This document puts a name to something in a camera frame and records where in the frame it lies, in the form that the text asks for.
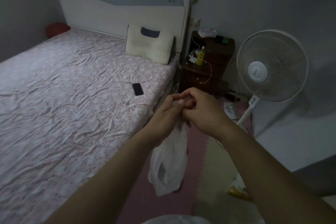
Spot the yellow bottle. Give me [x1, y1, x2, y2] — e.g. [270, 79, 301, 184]
[195, 46, 206, 66]

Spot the cream pillow with dark patch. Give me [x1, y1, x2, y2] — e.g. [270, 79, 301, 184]
[125, 23, 177, 65]

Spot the person's right forearm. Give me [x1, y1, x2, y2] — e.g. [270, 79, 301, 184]
[218, 126, 336, 224]

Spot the mattress with pink floral sheet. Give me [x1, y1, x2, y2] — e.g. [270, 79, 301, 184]
[0, 27, 179, 224]

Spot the white flat panel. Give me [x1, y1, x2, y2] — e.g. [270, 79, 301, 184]
[253, 111, 336, 173]

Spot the black smartphone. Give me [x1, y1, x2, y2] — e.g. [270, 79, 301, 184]
[132, 82, 144, 97]

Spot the yellow plastic bag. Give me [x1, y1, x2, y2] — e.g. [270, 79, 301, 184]
[227, 182, 252, 202]

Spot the person's left forearm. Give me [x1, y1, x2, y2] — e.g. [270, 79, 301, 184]
[44, 134, 158, 224]

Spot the pink foam floor mat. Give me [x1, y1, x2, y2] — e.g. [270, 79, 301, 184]
[115, 95, 254, 224]

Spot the white shirt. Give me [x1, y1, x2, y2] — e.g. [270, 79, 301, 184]
[141, 215, 213, 224]

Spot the clear plastic bag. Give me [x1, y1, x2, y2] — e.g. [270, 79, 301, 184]
[147, 100, 191, 197]

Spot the white standing fan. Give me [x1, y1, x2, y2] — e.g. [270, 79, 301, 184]
[235, 29, 309, 132]

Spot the beige cable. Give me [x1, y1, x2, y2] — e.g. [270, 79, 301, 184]
[199, 59, 212, 84]

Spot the black round object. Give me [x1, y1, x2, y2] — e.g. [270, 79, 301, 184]
[224, 91, 241, 101]

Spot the person's right hand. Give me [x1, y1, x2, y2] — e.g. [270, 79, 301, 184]
[180, 86, 236, 140]

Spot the white cable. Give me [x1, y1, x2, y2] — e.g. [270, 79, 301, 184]
[190, 33, 201, 56]

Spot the dark wooden nightstand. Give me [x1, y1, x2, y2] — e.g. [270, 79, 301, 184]
[178, 31, 236, 96]

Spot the red object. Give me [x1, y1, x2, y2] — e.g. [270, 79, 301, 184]
[46, 22, 71, 39]

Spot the person's left hand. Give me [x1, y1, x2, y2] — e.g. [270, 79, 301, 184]
[141, 93, 189, 148]

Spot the white pink wet wipes pack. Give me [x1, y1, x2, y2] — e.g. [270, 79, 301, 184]
[198, 28, 218, 38]

